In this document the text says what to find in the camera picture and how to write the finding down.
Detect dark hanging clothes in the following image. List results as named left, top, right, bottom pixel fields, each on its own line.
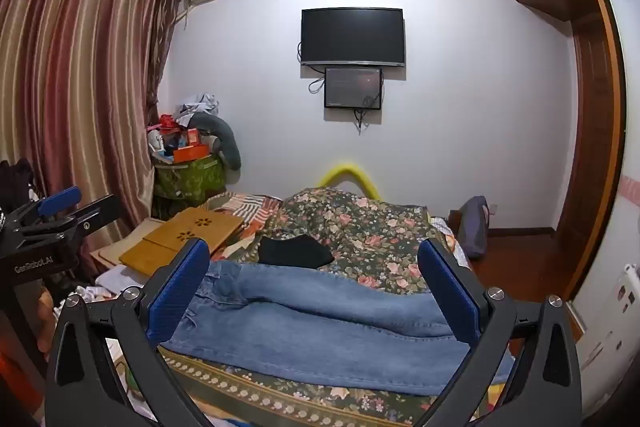
left=0, top=158, right=37, bottom=214

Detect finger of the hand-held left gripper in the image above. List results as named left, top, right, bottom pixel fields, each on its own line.
left=50, top=193, right=122, bottom=240
left=7, top=186, right=82, bottom=233

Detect blue denim pants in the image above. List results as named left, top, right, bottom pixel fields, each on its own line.
left=160, top=259, right=516, bottom=397

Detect small black wall monitor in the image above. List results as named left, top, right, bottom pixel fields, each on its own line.
left=324, top=67, right=384, bottom=110

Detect grey plush pillow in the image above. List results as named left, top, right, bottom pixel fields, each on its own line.
left=187, top=112, right=243, bottom=172

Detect yellow foam tube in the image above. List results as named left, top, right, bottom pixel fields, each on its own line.
left=319, top=160, right=383, bottom=200

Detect black cloth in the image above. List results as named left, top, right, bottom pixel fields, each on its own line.
left=257, top=234, right=335, bottom=270

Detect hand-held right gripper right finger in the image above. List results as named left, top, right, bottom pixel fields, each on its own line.
left=416, top=237, right=583, bottom=427

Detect grey purple backpack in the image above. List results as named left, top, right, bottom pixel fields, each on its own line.
left=456, top=195, right=491, bottom=260

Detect white crumpled clothes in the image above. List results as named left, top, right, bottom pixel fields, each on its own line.
left=175, top=93, right=221, bottom=126

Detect white sliding door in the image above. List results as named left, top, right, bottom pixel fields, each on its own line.
left=570, top=0, right=640, bottom=408

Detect striped brown curtain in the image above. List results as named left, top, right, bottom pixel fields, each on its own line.
left=0, top=0, right=183, bottom=248

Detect floral green blanket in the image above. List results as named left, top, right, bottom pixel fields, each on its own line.
left=160, top=187, right=481, bottom=427

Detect orange box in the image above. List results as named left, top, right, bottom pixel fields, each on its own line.
left=172, top=143, right=211, bottom=164

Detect green fabric storage box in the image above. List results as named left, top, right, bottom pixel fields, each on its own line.
left=151, top=154, right=228, bottom=220

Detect wooden lap desk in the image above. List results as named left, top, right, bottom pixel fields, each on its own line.
left=119, top=206, right=246, bottom=279

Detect wooden wardrobe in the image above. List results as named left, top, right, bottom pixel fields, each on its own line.
left=504, top=0, right=628, bottom=303

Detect striped patchwork cloth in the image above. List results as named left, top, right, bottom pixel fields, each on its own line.
left=205, top=192, right=283, bottom=258

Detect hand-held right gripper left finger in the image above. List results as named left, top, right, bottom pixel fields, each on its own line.
left=45, top=237, right=221, bottom=427

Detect black wall television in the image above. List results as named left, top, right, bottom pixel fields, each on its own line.
left=300, top=7, right=407, bottom=68

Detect black monitor cable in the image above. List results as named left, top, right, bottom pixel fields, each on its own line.
left=352, top=93, right=384, bottom=135

